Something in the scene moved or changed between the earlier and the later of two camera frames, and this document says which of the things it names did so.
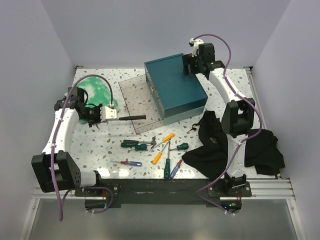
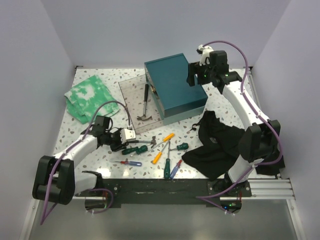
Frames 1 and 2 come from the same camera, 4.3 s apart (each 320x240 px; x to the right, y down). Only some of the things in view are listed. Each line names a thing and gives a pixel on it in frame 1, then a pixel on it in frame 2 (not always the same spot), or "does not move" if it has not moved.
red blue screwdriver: [131, 163] does not move
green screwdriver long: [126, 144] → [138, 150]
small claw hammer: [153, 142] does not move
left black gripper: [98, 119] → [119, 146]
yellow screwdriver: [158, 156] does not move
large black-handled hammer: [128, 118] → [144, 117]
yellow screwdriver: [166, 138] does not move
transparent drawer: [140, 101] does not move
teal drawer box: [179, 96] does not move
